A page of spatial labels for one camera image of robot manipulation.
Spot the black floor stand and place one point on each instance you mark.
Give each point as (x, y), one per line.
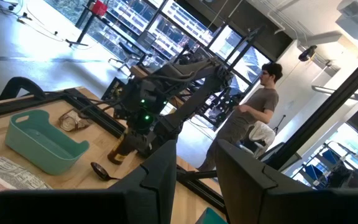
(82, 31)

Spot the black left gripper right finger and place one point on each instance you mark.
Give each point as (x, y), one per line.
(244, 193)

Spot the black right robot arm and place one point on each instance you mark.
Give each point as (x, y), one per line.
(197, 102)

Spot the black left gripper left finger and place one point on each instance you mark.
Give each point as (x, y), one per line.
(154, 193)

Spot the brown snack packet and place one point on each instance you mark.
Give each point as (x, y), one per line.
(73, 121)

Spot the white hanging light bar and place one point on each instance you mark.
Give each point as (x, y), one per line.
(346, 95)

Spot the long dark metal spoon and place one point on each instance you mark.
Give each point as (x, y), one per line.
(99, 170)

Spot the black upright frame post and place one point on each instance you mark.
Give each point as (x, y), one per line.
(322, 112)

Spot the black computer tower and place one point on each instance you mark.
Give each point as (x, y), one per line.
(113, 90)

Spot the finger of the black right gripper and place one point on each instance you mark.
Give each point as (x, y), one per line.
(145, 141)
(128, 138)

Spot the white cloth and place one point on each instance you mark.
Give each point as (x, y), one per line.
(263, 133)

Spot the person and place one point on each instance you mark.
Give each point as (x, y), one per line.
(253, 105)

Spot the white ceiling air duct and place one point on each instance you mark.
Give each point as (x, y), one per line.
(353, 21)

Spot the white ramen noodle packet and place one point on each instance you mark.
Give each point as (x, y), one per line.
(5, 174)

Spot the mint green plastic basket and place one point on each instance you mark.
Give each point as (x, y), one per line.
(42, 146)

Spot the black office chair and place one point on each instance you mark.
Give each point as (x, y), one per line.
(135, 49)

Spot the yellow-lid spice jar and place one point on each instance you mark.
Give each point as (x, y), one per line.
(118, 154)

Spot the red box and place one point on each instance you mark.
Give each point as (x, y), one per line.
(99, 7)

